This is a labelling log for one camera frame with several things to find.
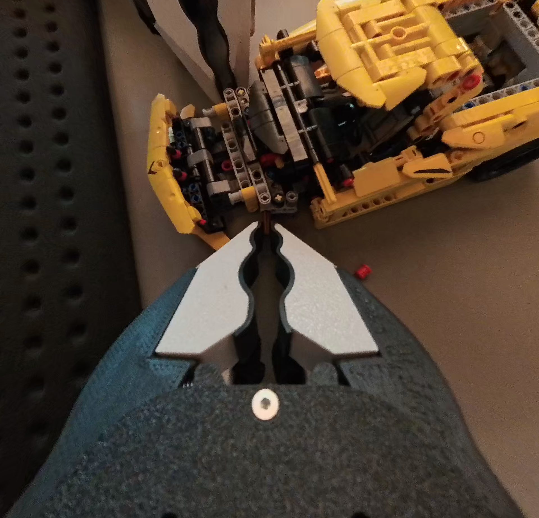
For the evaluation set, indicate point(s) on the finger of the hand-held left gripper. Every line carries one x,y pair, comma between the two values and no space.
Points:
177,25
242,17

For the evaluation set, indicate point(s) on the small red pin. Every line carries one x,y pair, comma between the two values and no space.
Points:
363,271

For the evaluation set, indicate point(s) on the black perforated panel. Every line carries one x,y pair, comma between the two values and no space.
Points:
54,231

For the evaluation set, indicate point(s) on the brown brick axle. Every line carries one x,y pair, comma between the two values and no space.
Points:
268,224

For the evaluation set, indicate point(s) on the yellow toy brick car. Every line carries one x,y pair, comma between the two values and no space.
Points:
379,84

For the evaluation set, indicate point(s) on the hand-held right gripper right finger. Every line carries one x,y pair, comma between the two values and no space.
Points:
328,311

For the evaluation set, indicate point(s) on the grey desk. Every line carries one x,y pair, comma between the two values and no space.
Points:
421,295

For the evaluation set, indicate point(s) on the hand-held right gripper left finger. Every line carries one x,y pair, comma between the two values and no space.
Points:
206,311

